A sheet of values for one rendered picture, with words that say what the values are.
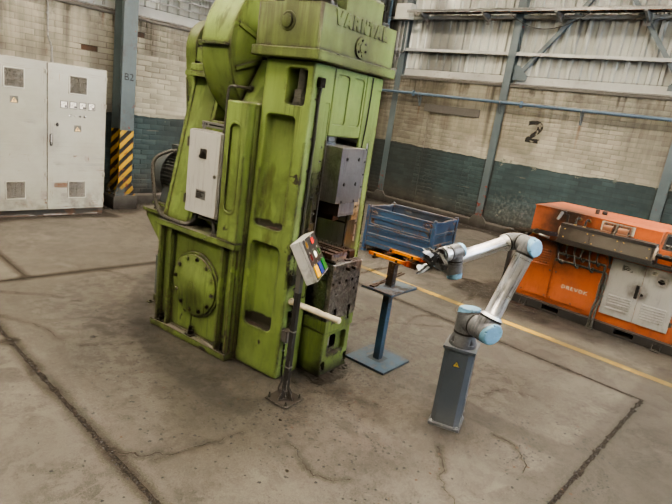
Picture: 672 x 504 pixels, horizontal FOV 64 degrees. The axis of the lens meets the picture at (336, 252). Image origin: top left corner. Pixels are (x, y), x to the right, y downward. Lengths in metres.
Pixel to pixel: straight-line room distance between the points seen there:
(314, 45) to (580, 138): 8.09
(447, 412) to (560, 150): 8.02
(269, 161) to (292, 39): 0.84
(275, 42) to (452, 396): 2.68
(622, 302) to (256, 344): 4.27
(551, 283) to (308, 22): 4.57
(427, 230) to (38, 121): 5.49
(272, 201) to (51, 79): 5.05
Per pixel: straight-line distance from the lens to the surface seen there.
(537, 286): 7.12
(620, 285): 6.81
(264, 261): 4.06
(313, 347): 4.23
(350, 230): 4.36
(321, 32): 3.67
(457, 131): 12.26
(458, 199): 12.17
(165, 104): 9.88
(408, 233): 7.84
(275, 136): 3.93
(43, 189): 8.55
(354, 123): 4.14
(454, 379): 3.82
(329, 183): 3.87
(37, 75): 8.37
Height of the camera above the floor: 2.01
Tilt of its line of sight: 15 degrees down
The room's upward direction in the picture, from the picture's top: 8 degrees clockwise
